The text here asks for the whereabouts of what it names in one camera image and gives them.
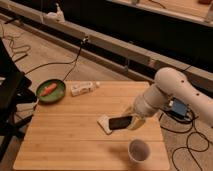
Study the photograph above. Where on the blue power box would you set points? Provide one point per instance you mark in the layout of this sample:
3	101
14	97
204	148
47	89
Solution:
178	108

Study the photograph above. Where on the white object on ledge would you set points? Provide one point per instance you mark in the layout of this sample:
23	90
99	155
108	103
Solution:
58	15

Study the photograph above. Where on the orange carrot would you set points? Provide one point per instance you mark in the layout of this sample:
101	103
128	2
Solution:
47	90

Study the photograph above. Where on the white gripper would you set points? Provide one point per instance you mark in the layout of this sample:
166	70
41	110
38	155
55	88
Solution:
138	113

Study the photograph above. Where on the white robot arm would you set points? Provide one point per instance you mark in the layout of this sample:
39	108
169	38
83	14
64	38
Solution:
169	83

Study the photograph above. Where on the green frying pan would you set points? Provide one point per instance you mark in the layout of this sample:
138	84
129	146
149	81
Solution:
52	98

